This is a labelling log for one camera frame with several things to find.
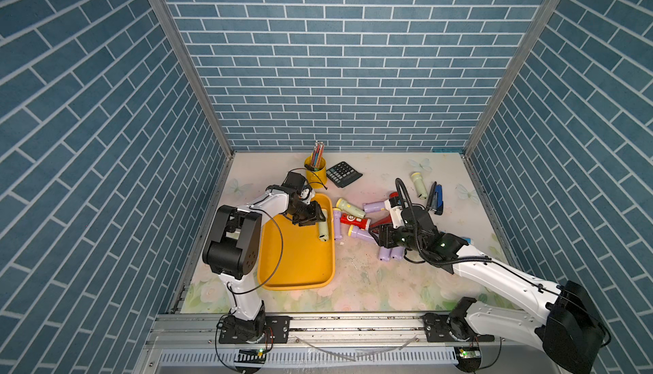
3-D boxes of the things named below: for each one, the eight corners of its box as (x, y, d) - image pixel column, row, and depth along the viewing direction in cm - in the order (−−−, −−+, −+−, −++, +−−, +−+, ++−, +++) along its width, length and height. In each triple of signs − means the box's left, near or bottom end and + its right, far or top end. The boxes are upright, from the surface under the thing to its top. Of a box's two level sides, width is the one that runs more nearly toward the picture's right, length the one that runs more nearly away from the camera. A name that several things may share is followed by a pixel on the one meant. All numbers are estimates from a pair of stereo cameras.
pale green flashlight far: (417, 199, 106) (419, 195, 104) (412, 176, 114) (413, 172, 112) (426, 199, 106) (428, 195, 104) (420, 176, 114) (422, 172, 112)
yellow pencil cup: (306, 188, 109) (303, 170, 100) (307, 174, 114) (305, 155, 105) (326, 188, 109) (325, 170, 100) (327, 174, 114) (326, 156, 105)
